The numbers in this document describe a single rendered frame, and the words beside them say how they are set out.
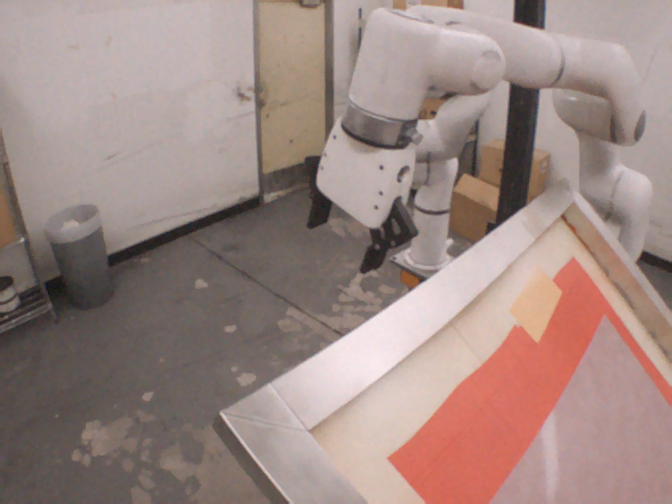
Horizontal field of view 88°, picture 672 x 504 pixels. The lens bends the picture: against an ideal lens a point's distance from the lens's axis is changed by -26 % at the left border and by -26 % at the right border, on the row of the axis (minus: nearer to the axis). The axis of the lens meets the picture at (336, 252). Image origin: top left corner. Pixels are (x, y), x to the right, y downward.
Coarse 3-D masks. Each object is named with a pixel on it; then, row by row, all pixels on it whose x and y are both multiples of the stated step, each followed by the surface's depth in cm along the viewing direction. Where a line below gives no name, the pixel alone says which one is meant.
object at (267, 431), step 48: (576, 192) 58; (528, 240) 45; (432, 288) 35; (480, 288) 37; (624, 288) 54; (384, 336) 31; (432, 336) 32; (288, 384) 26; (336, 384) 27; (240, 432) 23; (288, 432) 24; (288, 480) 22; (336, 480) 23
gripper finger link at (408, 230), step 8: (400, 200) 48; (392, 208) 48; (400, 208) 47; (400, 216) 47; (408, 216) 48; (400, 224) 48; (408, 224) 47; (400, 232) 48; (408, 232) 47; (416, 232) 47; (400, 240) 48; (408, 240) 48
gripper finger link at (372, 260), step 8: (384, 240) 50; (392, 240) 49; (368, 248) 51; (384, 248) 50; (392, 248) 49; (368, 256) 51; (376, 256) 52; (384, 256) 53; (368, 264) 53; (376, 264) 52; (360, 272) 53
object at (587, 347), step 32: (576, 288) 50; (576, 320) 47; (608, 320) 50; (544, 352) 41; (576, 352) 43; (608, 352) 46; (640, 352) 49; (576, 384) 40; (608, 384) 43; (640, 384) 45; (608, 416) 40; (640, 416) 42; (640, 448) 39; (640, 480) 36
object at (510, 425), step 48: (480, 384) 36; (528, 384) 38; (432, 432) 31; (480, 432) 33; (528, 432) 35; (576, 432) 37; (432, 480) 29; (480, 480) 30; (528, 480) 32; (576, 480) 33; (624, 480) 35
